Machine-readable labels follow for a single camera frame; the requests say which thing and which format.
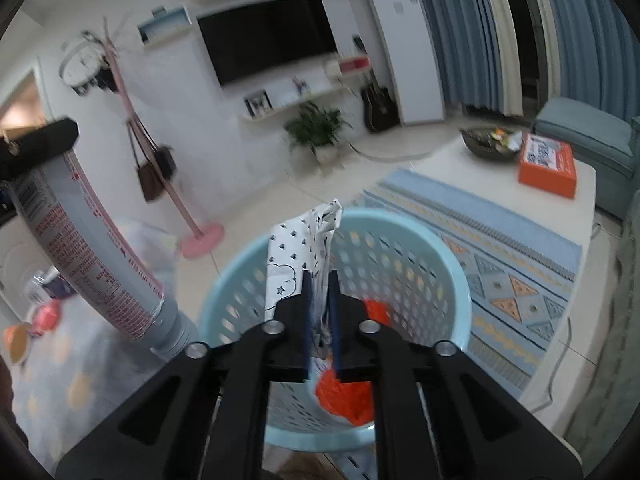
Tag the pink coat rack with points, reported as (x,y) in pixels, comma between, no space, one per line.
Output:
(202,242)

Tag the black guitar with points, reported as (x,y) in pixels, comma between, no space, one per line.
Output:
(380,105)

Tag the white coffee table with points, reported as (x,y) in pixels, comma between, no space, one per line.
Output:
(500,185)

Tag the orange box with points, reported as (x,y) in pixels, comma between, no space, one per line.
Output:
(545,175)

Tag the cream curtain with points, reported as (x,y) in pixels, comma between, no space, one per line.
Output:
(505,45)

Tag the orange and white bottle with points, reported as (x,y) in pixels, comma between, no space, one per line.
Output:
(15,345)

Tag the blue and white milk carton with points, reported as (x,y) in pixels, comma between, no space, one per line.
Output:
(52,285)

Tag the white standing air conditioner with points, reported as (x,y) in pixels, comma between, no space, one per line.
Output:
(405,50)

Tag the white patterned cloth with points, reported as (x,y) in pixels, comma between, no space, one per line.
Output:
(295,245)

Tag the green potted plant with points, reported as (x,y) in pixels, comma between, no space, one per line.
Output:
(317,127)

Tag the black television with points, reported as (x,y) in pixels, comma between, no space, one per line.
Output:
(265,35)

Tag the dark bowl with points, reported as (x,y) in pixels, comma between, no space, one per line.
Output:
(480,149)

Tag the red and white paper cup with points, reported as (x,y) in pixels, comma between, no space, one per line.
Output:
(47,317)

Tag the black cap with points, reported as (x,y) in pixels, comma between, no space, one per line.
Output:
(106,79)

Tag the brown handbag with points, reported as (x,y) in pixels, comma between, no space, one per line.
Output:
(150,185)

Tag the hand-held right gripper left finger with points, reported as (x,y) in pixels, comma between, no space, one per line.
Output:
(295,330)

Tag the low white wall shelf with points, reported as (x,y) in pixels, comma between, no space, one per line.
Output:
(290,107)

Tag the orange plastic bag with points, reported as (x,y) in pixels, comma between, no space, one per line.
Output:
(345,405)

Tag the grey-blue sofa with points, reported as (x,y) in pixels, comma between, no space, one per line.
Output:
(575,125)

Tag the light blue plastic basket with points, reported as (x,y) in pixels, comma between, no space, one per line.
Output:
(400,260)

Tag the blue patterned rug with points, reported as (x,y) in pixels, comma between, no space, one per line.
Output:
(450,210)

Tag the blue-edged box shelf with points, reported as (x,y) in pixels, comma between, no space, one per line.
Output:
(165,25)

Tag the clear bottle with red-print label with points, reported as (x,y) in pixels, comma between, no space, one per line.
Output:
(90,260)

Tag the butterfly picture frame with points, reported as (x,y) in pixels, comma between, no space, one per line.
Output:
(258,103)

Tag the black bag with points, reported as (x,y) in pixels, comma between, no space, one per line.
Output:
(165,160)

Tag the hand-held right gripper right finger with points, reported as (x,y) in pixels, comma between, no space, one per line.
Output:
(345,340)

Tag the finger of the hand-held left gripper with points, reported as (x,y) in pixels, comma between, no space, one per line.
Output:
(45,142)

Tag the blue curtain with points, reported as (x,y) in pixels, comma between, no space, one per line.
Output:
(585,35)
(460,35)

